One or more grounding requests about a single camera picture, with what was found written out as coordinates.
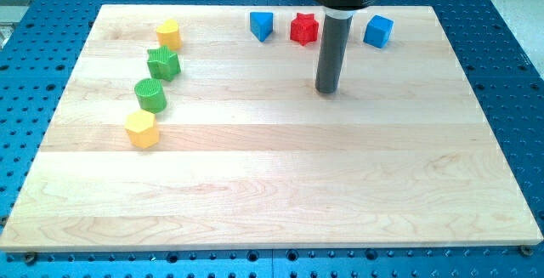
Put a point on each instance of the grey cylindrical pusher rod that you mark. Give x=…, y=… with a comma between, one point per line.
x=334, y=38

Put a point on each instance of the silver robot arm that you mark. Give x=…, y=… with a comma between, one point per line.
x=346, y=5

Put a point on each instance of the red star block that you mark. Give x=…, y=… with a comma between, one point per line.
x=304, y=29

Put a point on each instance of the green star block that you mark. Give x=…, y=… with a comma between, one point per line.
x=163, y=63

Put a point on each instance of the blue cube block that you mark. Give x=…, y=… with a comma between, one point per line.
x=378, y=30

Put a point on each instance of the blue triangle block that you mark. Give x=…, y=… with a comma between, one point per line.
x=261, y=24

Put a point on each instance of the yellow heart block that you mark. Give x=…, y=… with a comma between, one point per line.
x=168, y=34

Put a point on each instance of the wooden board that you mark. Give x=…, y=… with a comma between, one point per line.
x=251, y=156

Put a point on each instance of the green cylinder block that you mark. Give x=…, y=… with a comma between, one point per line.
x=150, y=95

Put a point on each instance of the yellow hexagon block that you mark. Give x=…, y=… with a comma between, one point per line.
x=141, y=129

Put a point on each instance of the blue perforated table plate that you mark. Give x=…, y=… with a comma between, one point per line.
x=42, y=51

